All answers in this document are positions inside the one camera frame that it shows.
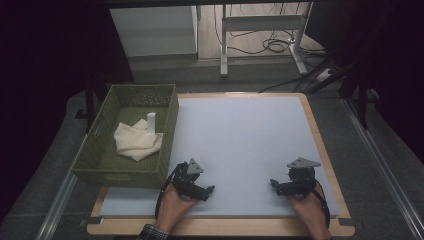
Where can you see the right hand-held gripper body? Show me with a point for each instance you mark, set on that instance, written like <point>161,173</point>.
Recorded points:
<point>301,181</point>

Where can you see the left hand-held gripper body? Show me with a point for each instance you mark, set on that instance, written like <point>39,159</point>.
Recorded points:
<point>186,178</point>

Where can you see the cream printed cloth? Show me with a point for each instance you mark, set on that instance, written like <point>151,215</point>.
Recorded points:
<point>136,143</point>

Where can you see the green woven basket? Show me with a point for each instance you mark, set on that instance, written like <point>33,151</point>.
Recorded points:
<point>100,166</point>

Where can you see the person's right hand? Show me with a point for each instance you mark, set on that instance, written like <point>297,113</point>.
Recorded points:
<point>310,210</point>

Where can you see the person's left hand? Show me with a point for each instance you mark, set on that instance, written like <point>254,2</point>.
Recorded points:
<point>171,210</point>

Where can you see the black tripod stand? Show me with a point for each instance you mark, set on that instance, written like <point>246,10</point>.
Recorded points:
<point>361,100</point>

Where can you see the white power strip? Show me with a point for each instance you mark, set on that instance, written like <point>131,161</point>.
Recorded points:
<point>324,75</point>

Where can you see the dark metal stand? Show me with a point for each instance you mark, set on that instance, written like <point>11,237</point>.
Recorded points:
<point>90,106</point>

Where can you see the white cabinet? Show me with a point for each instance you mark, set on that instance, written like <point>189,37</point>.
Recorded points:
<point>153,30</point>

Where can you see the dark curtain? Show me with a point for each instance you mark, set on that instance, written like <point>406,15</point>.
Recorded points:
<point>43,66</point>
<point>393,50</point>

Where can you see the metal floor rail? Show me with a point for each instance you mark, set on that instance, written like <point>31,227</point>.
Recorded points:
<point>56,206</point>
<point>383,166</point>

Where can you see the white desk frame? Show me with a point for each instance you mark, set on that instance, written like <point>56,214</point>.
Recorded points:
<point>260,23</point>

